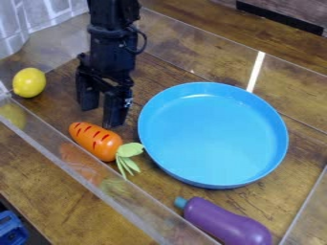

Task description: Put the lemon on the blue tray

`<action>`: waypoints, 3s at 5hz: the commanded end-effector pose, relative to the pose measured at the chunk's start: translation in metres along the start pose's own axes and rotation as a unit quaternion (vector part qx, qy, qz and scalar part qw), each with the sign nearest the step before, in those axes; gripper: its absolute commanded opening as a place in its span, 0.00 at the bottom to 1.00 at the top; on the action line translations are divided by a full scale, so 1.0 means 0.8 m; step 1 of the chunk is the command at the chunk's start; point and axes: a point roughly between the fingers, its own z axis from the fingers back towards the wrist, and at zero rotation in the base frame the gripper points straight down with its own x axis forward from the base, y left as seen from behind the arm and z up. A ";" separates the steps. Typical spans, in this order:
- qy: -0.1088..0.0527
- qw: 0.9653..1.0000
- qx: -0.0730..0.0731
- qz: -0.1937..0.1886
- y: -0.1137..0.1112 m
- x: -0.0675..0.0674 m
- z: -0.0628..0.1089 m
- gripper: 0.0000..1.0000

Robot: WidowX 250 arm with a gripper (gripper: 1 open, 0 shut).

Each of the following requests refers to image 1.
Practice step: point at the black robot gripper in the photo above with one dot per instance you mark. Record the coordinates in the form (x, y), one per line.
(111, 60)

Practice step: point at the yellow lemon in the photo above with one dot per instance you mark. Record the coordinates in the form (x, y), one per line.
(28, 82)

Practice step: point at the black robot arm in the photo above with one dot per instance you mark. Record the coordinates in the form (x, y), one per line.
(113, 15)

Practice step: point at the blue round tray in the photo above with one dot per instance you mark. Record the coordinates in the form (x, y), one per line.
(212, 135)

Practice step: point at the orange toy carrot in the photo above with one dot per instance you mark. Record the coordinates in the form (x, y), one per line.
(104, 144)

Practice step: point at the white curtain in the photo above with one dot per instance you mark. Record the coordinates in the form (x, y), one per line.
(27, 16)

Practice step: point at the dark baseboard strip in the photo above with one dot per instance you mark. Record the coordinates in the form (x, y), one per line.
(280, 18)

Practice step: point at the blue object at corner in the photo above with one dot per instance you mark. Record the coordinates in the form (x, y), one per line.
(13, 233)

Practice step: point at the purple toy eggplant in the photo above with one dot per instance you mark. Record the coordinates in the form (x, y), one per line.
(234, 229)

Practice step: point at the clear acrylic enclosure wall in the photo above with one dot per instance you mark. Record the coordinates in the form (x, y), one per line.
(75, 198)

